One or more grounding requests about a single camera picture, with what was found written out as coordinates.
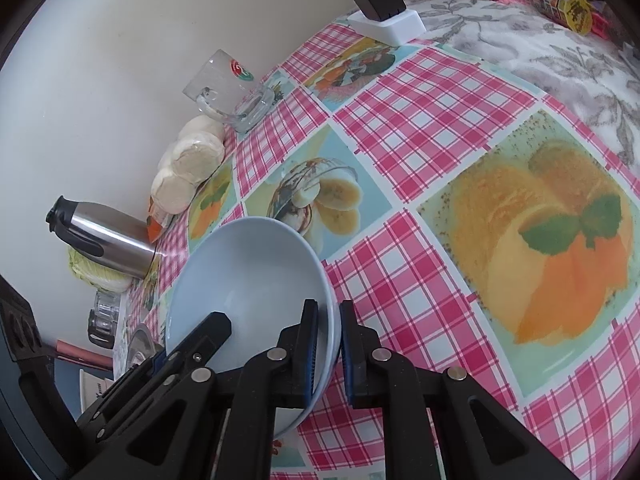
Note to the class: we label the orange snack packet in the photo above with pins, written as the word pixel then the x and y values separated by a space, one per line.
pixel 155 227

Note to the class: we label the steel thermos jug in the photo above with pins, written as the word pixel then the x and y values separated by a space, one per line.
pixel 110 240

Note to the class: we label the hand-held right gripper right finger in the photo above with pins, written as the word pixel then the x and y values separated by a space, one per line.
pixel 347 360

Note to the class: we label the dark glass holder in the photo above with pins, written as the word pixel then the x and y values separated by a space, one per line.
pixel 100 335

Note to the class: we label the red snack packet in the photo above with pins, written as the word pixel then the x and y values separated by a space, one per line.
pixel 600 22

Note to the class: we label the clear glass tumbler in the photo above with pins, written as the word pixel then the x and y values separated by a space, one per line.
pixel 107 305

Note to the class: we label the pink chair back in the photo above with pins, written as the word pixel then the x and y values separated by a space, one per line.
pixel 75 350

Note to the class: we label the bag of steamed buns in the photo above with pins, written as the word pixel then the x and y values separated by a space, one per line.
pixel 190 160

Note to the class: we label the round steel tray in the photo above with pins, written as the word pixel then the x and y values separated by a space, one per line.
pixel 140 347

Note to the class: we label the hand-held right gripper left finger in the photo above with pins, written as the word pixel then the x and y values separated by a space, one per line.
pixel 310 345

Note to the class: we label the napa cabbage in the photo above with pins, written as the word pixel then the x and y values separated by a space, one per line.
pixel 95 275

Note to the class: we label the light blue bowl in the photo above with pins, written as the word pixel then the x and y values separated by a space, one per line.
pixel 250 270

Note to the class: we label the clear glass mug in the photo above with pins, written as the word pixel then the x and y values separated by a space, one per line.
pixel 220 80

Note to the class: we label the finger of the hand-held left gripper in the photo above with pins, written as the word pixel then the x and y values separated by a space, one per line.
pixel 210 330
pixel 130 390

